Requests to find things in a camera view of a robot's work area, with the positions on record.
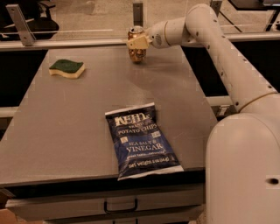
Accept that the orange soda can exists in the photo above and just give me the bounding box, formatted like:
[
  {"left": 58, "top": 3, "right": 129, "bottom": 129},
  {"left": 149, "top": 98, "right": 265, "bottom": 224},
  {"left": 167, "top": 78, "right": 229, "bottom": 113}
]
[{"left": 127, "top": 25, "right": 146, "bottom": 63}]

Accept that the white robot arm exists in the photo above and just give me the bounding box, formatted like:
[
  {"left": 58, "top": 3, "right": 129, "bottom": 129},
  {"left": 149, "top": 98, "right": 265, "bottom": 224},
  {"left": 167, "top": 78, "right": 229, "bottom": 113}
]
[{"left": 127, "top": 3, "right": 280, "bottom": 224}]

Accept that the green and yellow sponge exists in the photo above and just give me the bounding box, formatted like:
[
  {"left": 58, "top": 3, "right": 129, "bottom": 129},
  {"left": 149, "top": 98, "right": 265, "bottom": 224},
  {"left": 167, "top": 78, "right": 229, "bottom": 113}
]
[{"left": 49, "top": 59, "right": 85, "bottom": 79}]

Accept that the blue potato chips bag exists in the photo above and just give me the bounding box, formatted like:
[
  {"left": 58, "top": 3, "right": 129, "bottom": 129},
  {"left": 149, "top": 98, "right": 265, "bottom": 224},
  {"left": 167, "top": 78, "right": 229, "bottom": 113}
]
[{"left": 105, "top": 102, "right": 184, "bottom": 180}]

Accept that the black office chair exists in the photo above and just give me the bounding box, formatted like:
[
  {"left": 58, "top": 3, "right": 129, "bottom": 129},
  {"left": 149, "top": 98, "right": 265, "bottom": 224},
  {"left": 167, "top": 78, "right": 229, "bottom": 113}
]
[{"left": 0, "top": 0, "right": 60, "bottom": 41}]

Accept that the middle metal bracket post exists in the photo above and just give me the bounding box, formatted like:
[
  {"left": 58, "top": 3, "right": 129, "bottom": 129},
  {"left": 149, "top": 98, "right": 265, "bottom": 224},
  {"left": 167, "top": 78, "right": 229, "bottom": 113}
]
[{"left": 133, "top": 3, "right": 144, "bottom": 26}]

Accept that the metal bracket post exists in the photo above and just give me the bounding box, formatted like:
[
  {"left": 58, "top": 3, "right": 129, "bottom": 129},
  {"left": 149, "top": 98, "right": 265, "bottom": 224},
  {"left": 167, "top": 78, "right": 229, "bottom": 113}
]
[
  {"left": 6, "top": 4, "right": 36, "bottom": 46},
  {"left": 133, "top": 3, "right": 144, "bottom": 26},
  {"left": 210, "top": 0, "right": 222, "bottom": 16}
]

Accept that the horizontal metal rail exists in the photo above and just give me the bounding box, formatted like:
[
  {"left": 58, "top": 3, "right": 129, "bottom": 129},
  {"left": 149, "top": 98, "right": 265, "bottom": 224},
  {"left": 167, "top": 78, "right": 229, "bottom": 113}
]
[{"left": 0, "top": 31, "right": 280, "bottom": 52}]

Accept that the right metal bracket post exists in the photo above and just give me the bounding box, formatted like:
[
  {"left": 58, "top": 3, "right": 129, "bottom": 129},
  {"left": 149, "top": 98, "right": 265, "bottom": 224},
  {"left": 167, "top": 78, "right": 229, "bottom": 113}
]
[{"left": 210, "top": 0, "right": 222, "bottom": 16}]

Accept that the left metal bracket post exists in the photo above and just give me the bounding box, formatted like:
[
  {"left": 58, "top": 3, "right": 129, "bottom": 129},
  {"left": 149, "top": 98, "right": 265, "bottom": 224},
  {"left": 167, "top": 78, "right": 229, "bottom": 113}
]
[{"left": 6, "top": 4, "right": 36, "bottom": 46}]

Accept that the grey drawer with black handle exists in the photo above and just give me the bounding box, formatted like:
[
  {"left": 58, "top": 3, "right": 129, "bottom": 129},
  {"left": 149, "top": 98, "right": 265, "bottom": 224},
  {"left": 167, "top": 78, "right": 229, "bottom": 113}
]
[{"left": 6, "top": 184, "right": 204, "bottom": 224}]

